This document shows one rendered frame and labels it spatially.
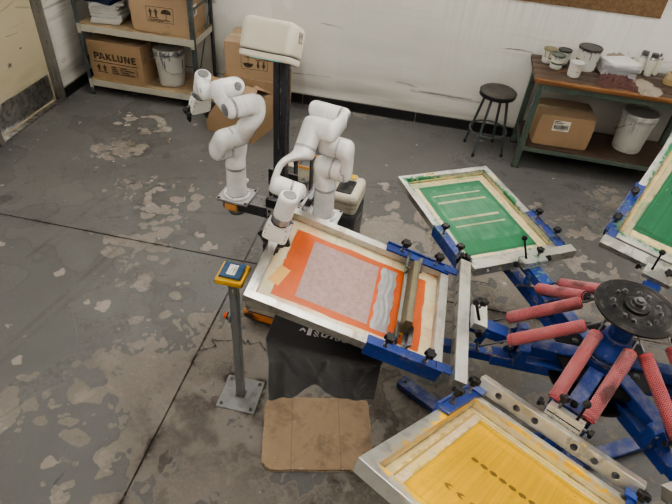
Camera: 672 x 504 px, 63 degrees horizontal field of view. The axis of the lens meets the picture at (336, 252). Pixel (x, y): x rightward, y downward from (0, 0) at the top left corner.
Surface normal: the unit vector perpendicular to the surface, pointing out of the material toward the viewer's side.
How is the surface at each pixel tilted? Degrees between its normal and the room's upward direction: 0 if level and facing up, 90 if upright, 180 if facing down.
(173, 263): 0
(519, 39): 90
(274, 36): 63
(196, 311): 0
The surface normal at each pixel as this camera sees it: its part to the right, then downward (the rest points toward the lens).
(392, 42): -0.20, 0.63
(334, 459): 0.07, -0.76
